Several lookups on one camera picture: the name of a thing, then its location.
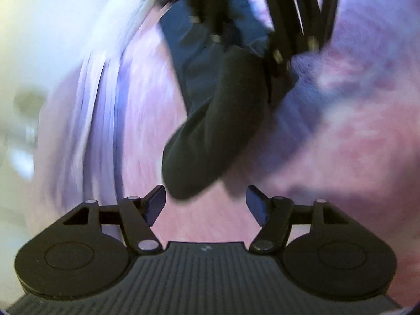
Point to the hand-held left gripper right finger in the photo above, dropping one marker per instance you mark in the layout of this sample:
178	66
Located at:
257	205

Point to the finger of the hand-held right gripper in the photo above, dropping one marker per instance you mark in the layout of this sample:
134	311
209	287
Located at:
295	13
206	3

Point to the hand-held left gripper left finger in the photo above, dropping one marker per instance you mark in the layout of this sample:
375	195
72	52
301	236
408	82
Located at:
156	203

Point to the dark navy garment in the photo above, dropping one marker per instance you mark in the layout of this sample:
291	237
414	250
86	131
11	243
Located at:
193	62

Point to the black cloth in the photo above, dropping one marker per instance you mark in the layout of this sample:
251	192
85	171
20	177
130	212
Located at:
216	131

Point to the pink floral bed sheet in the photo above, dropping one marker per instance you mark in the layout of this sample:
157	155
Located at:
344	170

